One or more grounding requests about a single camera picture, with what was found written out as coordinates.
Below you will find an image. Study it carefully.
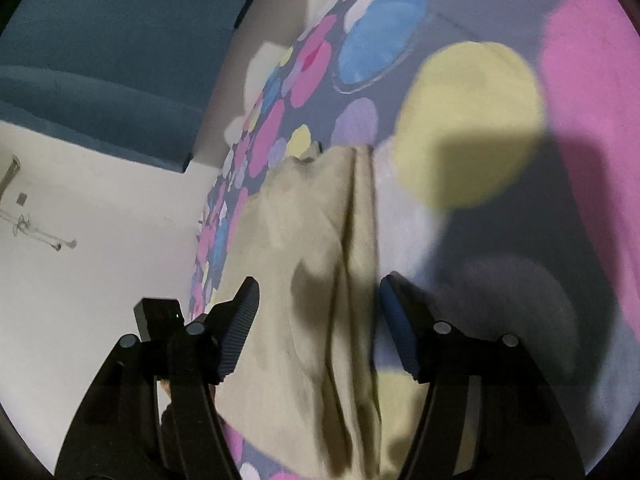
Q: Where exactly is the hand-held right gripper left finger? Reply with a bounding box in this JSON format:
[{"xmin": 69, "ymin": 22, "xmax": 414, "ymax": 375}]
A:
[{"xmin": 54, "ymin": 275, "xmax": 261, "ymax": 480}]

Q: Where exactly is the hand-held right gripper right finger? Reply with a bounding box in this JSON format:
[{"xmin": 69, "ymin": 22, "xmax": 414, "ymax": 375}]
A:
[{"xmin": 378, "ymin": 272, "xmax": 586, "ymax": 480}]

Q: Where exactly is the beige small garment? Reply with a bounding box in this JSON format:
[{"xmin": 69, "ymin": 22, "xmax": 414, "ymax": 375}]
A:
[{"xmin": 160, "ymin": 142, "xmax": 387, "ymax": 480}]

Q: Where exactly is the dotted grey bed blanket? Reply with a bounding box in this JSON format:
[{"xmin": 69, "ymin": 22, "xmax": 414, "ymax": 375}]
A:
[{"xmin": 187, "ymin": 0, "xmax": 640, "ymax": 480}]

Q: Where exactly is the teal upholstered headboard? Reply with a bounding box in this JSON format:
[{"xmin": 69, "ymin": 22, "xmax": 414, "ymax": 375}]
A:
[{"xmin": 0, "ymin": 0, "xmax": 281, "ymax": 175}]

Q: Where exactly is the thin wall cable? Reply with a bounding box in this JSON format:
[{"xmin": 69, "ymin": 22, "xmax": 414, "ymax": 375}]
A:
[{"xmin": 0, "ymin": 209, "xmax": 79, "ymax": 252}]

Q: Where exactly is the metal wall bar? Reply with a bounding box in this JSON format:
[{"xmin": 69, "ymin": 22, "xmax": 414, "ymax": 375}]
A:
[{"xmin": 0, "ymin": 155, "xmax": 21, "ymax": 202}]

